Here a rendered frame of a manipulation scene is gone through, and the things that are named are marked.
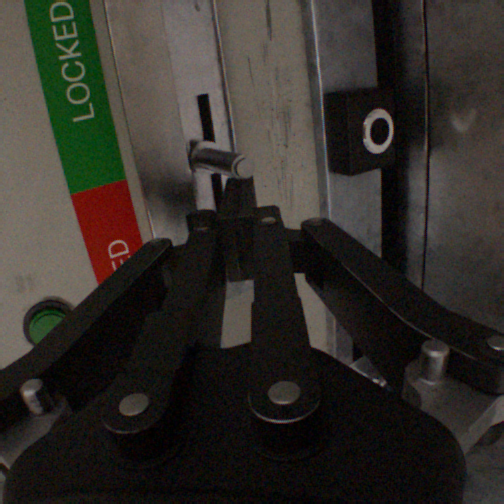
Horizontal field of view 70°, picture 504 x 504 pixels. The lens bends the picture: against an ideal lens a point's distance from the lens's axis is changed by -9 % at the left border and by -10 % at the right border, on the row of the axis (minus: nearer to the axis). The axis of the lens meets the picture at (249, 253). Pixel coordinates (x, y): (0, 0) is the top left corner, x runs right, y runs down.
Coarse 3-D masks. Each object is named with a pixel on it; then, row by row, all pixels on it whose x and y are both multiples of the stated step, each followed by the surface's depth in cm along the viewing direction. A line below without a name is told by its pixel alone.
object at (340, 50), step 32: (320, 0) 25; (352, 0) 26; (320, 32) 25; (352, 32) 27; (320, 64) 26; (352, 64) 27; (320, 96) 27; (320, 128) 28; (320, 160) 29; (320, 192) 31; (352, 192) 31; (352, 224) 32; (352, 352) 38
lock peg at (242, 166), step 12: (204, 144) 25; (216, 144) 25; (192, 156) 25; (204, 156) 24; (216, 156) 23; (228, 156) 21; (240, 156) 21; (204, 168) 25; (216, 168) 23; (228, 168) 21; (240, 168) 21; (252, 168) 21
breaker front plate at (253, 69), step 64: (0, 0) 17; (192, 0) 22; (256, 0) 24; (0, 64) 18; (192, 64) 23; (256, 64) 25; (0, 128) 19; (256, 128) 27; (0, 192) 20; (64, 192) 22; (256, 192) 28; (0, 256) 21; (64, 256) 23; (0, 320) 22; (320, 320) 36
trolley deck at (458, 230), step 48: (432, 0) 24; (480, 0) 21; (432, 48) 26; (480, 48) 23; (432, 96) 27; (480, 96) 24; (432, 144) 29; (480, 144) 25; (432, 192) 30; (480, 192) 27; (432, 240) 32; (480, 240) 28; (432, 288) 34; (480, 288) 29
